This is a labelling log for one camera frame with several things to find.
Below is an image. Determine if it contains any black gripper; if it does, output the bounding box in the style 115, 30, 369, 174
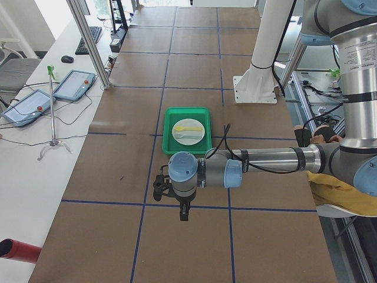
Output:
177, 197, 191, 222

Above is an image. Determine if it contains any yellow plastic spoon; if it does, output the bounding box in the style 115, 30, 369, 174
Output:
173, 126, 203, 131

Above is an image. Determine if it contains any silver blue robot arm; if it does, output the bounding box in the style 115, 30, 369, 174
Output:
153, 1, 376, 221

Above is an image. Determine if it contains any light blue plastic spoon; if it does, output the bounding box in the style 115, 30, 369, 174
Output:
174, 133, 203, 140

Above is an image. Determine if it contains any white round plate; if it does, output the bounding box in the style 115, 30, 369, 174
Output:
171, 119, 206, 146

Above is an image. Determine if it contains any green plastic tray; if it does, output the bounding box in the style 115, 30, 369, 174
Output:
162, 107, 212, 154

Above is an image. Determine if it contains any person in yellow shirt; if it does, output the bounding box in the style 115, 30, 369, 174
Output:
294, 125, 376, 218

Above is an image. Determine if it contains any metal stand with green clip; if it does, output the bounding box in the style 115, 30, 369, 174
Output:
37, 65, 71, 161

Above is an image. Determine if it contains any blue teach pendant tablet far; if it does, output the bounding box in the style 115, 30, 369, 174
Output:
53, 70, 95, 101

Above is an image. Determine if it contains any blue teach pendant tablet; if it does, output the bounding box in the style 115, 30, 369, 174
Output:
53, 70, 95, 101
1, 89, 51, 127

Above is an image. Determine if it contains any red cylinder tube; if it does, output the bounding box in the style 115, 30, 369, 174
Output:
1, 239, 42, 264

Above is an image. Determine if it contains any blue teach pendant tablet near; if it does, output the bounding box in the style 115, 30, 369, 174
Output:
1, 89, 51, 127

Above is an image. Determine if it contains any black computer mouse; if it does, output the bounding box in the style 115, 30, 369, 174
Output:
61, 55, 74, 64

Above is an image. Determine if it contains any black keyboard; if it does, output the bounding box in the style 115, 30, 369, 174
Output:
74, 26, 102, 55

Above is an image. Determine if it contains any grey office chair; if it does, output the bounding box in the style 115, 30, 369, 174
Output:
1, 38, 41, 98

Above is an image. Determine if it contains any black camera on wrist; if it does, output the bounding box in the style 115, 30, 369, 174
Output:
153, 165, 175, 202

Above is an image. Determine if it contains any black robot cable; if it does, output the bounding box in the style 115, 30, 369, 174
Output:
210, 123, 307, 175

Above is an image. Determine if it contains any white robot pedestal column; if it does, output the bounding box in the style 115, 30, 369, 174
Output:
233, 0, 296, 104

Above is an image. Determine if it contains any aluminium frame post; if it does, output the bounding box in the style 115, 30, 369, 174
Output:
66, 0, 111, 90

